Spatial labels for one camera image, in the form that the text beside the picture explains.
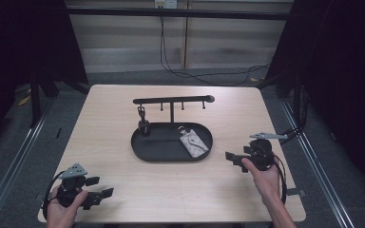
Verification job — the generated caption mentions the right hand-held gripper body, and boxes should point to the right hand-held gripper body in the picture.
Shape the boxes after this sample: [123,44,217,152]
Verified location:
[247,131,289,172]

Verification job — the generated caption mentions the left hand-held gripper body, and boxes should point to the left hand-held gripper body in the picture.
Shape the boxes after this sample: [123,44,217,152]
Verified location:
[56,162,92,209]

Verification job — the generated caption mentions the grey key pouch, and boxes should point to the grey key pouch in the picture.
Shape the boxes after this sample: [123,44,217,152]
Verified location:
[177,125,210,159]

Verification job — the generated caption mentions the black key holder with tray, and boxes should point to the black key holder with tray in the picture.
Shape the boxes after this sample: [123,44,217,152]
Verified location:
[130,94,216,163]

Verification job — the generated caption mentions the person's left hand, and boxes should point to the person's left hand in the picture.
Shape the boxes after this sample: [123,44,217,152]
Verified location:
[45,184,89,228]

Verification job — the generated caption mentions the person's right hand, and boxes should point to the person's right hand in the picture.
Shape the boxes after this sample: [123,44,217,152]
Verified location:
[240,157,282,204]

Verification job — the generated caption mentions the black metal stand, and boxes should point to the black metal stand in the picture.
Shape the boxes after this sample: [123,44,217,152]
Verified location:
[29,74,43,128]

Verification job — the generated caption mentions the yellow tape piece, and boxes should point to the yellow tape piece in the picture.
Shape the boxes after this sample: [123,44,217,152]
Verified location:
[17,94,32,107]

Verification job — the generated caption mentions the dark curtain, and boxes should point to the dark curtain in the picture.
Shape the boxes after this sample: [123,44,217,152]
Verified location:
[0,0,89,161]
[256,0,365,199]

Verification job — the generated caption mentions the black horizontal bar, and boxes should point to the black horizontal bar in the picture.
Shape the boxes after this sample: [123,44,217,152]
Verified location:
[66,7,295,22]

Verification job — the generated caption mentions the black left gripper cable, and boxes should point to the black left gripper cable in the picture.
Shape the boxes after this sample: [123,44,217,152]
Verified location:
[41,170,67,221]

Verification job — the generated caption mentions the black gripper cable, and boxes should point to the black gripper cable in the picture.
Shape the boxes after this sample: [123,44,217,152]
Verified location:
[270,153,289,204]
[41,170,67,221]

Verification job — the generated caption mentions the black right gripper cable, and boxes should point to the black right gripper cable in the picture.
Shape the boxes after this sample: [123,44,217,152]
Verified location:
[270,153,289,204]

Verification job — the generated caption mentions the bundle of black floor cables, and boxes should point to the bundle of black floor cables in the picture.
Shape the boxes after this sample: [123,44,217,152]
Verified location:
[276,85,312,146]

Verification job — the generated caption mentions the metal floor rail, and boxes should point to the metal floor rail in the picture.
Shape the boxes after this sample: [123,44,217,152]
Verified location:
[0,94,56,228]
[279,98,357,228]

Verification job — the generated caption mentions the black wall cable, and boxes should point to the black wall cable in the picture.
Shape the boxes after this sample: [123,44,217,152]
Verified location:
[159,16,271,87]

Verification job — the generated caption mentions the white wall socket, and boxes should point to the white wall socket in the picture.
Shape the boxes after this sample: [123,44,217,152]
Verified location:
[154,0,179,10]

